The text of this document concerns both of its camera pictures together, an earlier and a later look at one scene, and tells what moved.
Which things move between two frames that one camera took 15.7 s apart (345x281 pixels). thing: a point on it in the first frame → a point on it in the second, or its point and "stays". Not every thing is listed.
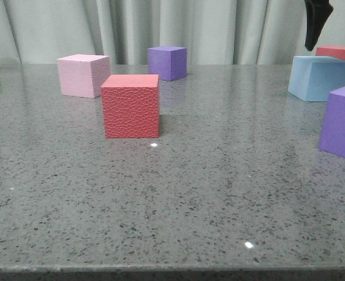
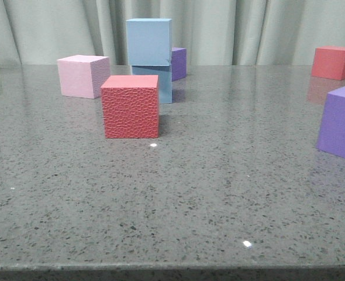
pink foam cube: [82, 75] stays
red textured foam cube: [131, 105] stays
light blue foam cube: [313, 77] → [149, 41]
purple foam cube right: [340, 132] stays
